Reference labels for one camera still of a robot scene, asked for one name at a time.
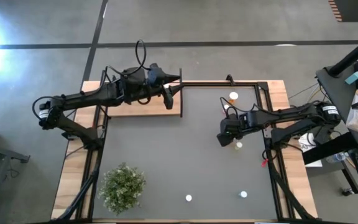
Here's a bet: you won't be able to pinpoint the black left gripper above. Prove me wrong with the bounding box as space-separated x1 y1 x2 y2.
121 67 183 110

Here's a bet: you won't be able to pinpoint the wooden shelf board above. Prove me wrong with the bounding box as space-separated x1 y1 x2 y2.
107 81 182 118

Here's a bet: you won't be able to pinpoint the white printed paper sheet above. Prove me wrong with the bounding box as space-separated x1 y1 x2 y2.
298 133 323 168

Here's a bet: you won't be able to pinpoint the clear plastic water bottle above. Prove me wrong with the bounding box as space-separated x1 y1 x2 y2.
325 151 347 164

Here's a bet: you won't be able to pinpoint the black desk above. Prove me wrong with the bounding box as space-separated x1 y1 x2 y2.
303 67 358 203

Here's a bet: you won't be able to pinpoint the green artificial plant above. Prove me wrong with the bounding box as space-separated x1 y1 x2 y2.
98 161 147 216

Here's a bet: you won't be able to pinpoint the teal eraser block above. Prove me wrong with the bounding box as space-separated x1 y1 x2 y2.
344 70 358 85

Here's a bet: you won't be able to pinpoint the black round pole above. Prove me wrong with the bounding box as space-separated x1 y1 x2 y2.
327 30 358 78

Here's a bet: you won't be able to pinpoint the dark mat striped edges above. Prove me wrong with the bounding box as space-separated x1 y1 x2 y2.
328 0 358 23

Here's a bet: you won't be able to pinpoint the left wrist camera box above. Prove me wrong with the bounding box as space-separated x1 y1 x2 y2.
147 63 163 86

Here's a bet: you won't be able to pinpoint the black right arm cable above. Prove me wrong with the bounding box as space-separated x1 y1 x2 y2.
219 96 260 119

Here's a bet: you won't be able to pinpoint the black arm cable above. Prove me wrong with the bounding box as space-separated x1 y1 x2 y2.
219 96 260 119
106 39 152 77

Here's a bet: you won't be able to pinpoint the black table frame rails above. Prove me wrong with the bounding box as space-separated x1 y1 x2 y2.
53 79 321 223

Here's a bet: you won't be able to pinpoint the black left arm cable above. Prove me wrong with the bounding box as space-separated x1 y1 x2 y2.
106 39 152 77

